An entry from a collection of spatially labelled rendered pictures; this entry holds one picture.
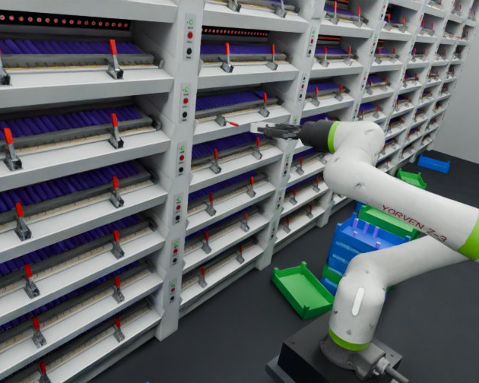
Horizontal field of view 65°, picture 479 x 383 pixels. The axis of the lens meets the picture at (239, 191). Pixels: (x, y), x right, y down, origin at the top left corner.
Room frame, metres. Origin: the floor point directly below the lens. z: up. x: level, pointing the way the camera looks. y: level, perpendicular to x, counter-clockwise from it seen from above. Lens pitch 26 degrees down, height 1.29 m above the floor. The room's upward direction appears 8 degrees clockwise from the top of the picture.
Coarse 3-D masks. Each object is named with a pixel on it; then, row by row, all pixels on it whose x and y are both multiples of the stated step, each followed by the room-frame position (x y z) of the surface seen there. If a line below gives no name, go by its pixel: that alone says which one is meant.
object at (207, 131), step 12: (252, 84) 1.70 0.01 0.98; (264, 84) 1.76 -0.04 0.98; (276, 96) 1.70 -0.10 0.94; (252, 108) 1.55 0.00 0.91; (288, 108) 1.68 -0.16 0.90; (228, 120) 1.37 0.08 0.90; (240, 120) 1.41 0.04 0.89; (252, 120) 1.45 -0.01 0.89; (264, 120) 1.50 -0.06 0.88; (276, 120) 1.59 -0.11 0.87; (204, 132) 1.22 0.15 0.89; (216, 132) 1.28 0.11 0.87; (228, 132) 1.34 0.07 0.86; (240, 132) 1.41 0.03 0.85
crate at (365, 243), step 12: (336, 228) 1.59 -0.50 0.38; (348, 228) 1.71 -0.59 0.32; (360, 228) 1.72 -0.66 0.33; (372, 228) 1.69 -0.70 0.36; (348, 240) 1.55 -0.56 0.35; (360, 240) 1.52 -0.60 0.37; (372, 240) 1.62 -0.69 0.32; (384, 240) 1.64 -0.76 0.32; (396, 240) 1.61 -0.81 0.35; (408, 240) 1.56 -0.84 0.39
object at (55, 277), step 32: (128, 224) 1.08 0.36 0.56; (160, 224) 1.12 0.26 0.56; (32, 256) 0.84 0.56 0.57; (64, 256) 0.87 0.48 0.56; (96, 256) 0.93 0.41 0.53; (128, 256) 0.98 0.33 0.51; (0, 288) 0.74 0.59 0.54; (32, 288) 0.75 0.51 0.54; (64, 288) 0.80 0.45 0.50; (0, 320) 0.67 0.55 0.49
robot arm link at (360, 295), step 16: (352, 272) 0.91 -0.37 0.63; (368, 272) 0.91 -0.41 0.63; (352, 288) 0.83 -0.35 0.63; (368, 288) 0.83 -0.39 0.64; (384, 288) 0.87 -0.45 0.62; (336, 304) 0.84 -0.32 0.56; (352, 304) 0.80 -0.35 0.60; (368, 304) 0.79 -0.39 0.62; (336, 320) 0.82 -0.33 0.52; (352, 320) 0.79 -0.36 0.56; (368, 320) 0.79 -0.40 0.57; (336, 336) 0.80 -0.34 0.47; (352, 336) 0.78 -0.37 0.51; (368, 336) 0.79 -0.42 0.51
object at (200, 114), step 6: (252, 102) 1.55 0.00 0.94; (258, 102) 1.57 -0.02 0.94; (270, 102) 1.64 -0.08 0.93; (276, 102) 1.69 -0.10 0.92; (216, 108) 1.37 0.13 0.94; (222, 108) 1.39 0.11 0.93; (228, 108) 1.41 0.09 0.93; (234, 108) 1.44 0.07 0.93; (240, 108) 1.47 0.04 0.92; (246, 108) 1.50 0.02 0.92; (198, 114) 1.28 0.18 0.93; (204, 114) 1.30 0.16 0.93; (210, 114) 1.33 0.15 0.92; (216, 114) 1.36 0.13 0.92; (228, 114) 1.39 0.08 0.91
